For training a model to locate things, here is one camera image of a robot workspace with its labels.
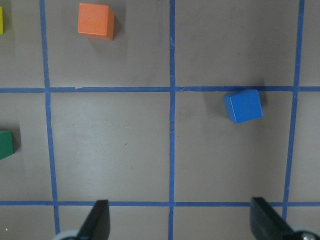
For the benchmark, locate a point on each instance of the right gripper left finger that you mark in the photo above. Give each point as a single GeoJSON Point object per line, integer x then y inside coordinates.
{"type": "Point", "coordinates": [97, 224]}

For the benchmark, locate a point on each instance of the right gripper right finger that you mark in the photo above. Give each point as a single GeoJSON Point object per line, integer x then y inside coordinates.
{"type": "Point", "coordinates": [267, 224]}

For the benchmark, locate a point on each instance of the blue block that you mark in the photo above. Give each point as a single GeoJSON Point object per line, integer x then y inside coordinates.
{"type": "Point", "coordinates": [243, 106]}

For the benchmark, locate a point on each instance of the green block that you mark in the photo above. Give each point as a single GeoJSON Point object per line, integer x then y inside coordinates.
{"type": "Point", "coordinates": [6, 144]}

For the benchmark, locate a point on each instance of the orange block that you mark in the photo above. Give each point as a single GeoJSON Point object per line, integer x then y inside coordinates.
{"type": "Point", "coordinates": [96, 21]}

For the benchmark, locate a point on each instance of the yellow block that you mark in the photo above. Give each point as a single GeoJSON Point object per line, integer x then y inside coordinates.
{"type": "Point", "coordinates": [1, 21]}

